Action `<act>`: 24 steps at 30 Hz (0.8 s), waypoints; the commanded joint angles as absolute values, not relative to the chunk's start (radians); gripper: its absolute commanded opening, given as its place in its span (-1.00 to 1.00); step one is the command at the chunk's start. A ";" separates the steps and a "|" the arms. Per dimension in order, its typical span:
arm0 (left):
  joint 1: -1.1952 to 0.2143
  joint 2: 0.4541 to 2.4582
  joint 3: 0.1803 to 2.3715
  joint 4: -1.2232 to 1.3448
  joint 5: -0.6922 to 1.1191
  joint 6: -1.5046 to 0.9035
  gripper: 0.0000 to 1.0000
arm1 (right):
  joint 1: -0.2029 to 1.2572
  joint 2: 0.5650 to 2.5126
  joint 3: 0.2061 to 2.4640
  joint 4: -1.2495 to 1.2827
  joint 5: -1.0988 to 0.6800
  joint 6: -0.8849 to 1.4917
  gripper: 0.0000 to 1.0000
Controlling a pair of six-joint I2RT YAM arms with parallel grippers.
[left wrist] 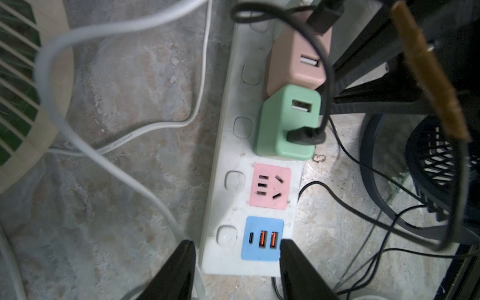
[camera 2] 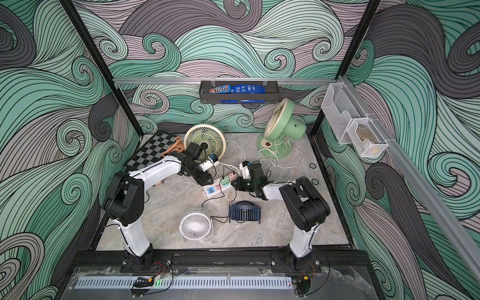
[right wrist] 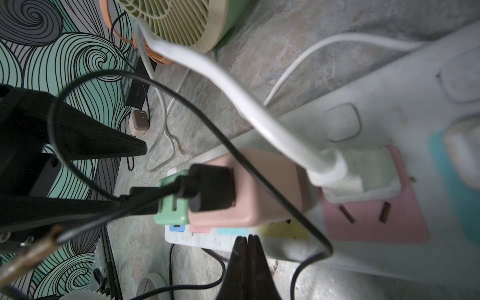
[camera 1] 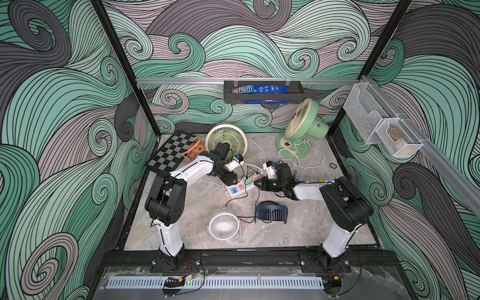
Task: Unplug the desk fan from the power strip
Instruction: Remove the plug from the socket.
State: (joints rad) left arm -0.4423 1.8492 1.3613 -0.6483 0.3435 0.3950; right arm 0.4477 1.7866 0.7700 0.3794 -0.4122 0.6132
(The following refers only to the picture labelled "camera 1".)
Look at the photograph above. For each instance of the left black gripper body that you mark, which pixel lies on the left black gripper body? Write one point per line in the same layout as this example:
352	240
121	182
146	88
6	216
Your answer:
226	177

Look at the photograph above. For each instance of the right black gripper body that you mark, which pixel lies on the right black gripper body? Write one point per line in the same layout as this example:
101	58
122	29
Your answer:
265	184

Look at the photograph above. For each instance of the white power strip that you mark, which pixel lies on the white power strip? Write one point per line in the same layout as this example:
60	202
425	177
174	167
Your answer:
238	190

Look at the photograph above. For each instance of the green usb charger plug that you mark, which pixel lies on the green usb charger plug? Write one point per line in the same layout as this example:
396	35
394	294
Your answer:
249	183

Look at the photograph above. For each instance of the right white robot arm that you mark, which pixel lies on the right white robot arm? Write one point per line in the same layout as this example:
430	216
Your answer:
346	204

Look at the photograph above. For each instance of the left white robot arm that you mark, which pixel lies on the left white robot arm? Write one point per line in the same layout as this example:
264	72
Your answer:
166	200

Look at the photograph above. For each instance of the orange small fan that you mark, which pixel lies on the orange small fan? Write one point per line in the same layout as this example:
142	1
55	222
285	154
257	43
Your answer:
195	149

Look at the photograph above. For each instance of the dark blue small fan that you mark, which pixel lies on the dark blue small fan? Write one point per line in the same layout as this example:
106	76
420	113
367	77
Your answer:
271	211

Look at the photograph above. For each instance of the cream round desk fan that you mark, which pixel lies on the cream round desk fan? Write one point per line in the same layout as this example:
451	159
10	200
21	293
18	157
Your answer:
227	133

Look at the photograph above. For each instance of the white small cage fan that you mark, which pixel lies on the white small cage fan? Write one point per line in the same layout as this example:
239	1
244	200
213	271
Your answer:
223	224

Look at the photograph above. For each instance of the green standing desk fan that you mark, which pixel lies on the green standing desk fan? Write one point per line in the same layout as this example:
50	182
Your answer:
294	143

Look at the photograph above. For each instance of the black white chessboard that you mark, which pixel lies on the black white chessboard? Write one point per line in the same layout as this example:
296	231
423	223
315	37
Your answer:
170	154

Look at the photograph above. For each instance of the blue candy bag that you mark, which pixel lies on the blue candy bag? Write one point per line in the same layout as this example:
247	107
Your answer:
271	89

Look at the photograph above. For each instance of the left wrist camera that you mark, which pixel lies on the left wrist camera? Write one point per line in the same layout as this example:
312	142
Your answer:
236	162

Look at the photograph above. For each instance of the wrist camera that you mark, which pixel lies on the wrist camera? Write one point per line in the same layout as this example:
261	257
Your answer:
236	162
269	168

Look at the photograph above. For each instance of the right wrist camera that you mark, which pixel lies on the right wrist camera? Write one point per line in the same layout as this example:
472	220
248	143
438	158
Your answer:
269	168

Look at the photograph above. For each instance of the black wall shelf basket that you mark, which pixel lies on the black wall shelf basket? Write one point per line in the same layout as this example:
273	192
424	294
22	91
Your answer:
296	92

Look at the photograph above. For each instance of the clear plastic wall bin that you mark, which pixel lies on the clear plastic wall bin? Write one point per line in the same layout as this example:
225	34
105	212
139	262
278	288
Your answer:
365	112

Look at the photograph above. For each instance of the small clear wall bin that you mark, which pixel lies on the small clear wall bin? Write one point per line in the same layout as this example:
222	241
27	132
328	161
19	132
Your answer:
397	138

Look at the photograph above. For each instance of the white perforated rail strip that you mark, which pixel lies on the white perforated rail strip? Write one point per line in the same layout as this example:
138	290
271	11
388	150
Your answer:
221	282

